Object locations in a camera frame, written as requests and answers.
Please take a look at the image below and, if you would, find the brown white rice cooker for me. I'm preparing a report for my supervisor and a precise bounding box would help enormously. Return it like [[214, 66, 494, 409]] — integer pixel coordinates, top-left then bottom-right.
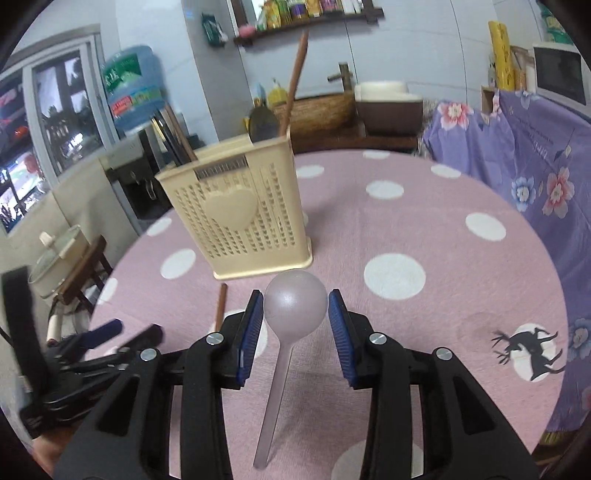
[[355, 80, 424, 136]]

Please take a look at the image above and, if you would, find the beige plastic utensil holder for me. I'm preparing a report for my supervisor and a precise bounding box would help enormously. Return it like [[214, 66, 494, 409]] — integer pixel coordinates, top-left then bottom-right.
[[154, 124, 315, 281]]

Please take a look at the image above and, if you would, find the green yellow bottle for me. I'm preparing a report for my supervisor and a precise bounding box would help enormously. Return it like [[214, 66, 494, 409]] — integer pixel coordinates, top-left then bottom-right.
[[264, 0, 289, 29]]

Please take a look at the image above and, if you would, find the purple floral cloth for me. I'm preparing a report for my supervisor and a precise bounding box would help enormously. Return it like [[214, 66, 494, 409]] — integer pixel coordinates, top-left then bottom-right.
[[418, 90, 591, 444]]

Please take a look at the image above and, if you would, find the pale pink plastic spoon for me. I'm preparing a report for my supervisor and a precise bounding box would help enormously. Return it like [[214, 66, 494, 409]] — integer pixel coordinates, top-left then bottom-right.
[[253, 270, 328, 469]]

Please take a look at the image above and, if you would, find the yellow patterned roll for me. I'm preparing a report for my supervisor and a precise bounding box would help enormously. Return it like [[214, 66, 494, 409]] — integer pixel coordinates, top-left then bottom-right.
[[488, 21, 515, 93]]

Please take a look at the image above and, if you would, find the wooden chair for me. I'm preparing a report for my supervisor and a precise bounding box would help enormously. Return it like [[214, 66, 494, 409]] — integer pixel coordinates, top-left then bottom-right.
[[48, 235, 114, 344]]

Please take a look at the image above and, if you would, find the dark wooden spoon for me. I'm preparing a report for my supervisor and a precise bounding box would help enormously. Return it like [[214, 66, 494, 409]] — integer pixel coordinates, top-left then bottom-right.
[[248, 105, 281, 143]]

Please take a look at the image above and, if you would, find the pot with glass lid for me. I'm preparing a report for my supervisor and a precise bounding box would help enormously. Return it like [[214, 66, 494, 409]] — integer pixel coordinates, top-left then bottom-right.
[[28, 224, 90, 298]]

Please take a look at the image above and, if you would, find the bronze faucet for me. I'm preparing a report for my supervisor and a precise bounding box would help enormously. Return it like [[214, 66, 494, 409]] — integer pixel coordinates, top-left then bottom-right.
[[327, 62, 352, 95]]

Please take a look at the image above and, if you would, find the long brown wooden utensil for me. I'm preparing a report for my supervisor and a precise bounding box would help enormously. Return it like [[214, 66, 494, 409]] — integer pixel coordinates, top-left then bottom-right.
[[281, 30, 311, 138]]

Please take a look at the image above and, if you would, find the yellow dish soap bottle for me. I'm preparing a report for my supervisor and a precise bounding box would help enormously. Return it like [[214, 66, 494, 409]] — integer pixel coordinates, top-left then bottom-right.
[[267, 78, 289, 108]]

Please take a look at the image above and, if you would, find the pink polka dot tablecloth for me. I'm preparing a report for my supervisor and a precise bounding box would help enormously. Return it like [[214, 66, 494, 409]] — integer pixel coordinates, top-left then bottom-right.
[[88, 148, 571, 480]]

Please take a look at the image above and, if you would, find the brown chopstick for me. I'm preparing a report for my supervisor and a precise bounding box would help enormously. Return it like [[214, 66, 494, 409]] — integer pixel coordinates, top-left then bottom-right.
[[165, 105, 200, 163], [215, 283, 229, 333]]

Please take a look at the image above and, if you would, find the white microwave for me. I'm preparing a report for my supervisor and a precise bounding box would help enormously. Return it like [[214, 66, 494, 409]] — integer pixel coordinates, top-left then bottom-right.
[[533, 44, 587, 104]]

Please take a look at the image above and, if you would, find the grey water dispenser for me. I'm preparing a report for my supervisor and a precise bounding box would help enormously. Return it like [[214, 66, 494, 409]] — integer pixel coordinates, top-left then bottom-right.
[[99, 124, 185, 236]]

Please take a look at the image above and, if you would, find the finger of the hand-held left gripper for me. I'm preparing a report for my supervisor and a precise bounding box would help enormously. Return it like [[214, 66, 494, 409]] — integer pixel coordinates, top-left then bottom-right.
[[69, 324, 164, 374], [46, 320, 124, 358]]

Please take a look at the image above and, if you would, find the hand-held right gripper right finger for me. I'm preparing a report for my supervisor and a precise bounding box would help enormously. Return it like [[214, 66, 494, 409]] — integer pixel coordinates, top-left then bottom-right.
[[327, 290, 541, 480]]

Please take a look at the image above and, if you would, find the window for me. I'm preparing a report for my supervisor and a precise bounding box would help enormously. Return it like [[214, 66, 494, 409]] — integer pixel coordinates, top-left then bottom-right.
[[0, 34, 121, 236]]

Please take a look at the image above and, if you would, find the woven pattern basin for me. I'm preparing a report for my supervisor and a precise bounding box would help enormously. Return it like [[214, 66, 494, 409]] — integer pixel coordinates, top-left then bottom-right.
[[272, 92, 356, 132]]

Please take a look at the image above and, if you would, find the dark chopstick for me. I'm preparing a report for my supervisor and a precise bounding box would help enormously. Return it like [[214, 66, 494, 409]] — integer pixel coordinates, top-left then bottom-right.
[[151, 115, 183, 168], [159, 108, 190, 166]]

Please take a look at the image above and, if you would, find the green packet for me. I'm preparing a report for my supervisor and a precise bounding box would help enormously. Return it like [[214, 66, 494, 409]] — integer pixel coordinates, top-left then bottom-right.
[[201, 13, 227, 47]]

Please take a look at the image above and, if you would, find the blue water bottle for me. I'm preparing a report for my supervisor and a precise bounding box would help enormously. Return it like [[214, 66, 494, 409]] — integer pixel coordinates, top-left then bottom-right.
[[102, 45, 165, 134]]

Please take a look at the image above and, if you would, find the person's left hand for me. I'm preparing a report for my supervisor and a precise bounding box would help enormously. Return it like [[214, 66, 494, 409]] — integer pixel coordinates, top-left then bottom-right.
[[30, 422, 77, 478]]

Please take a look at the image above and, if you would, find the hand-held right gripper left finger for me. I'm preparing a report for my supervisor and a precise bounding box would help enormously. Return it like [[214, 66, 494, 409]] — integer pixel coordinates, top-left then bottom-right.
[[53, 290, 265, 480]]

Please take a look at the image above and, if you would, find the dark wooden wall shelf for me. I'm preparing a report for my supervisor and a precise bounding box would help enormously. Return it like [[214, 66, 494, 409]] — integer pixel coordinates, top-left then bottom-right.
[[229, 0, 385, 47]]

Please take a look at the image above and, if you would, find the dark wooden counter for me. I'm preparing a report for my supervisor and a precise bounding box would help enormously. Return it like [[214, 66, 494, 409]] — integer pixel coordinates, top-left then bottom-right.
[[291, 122, 421, 155]]

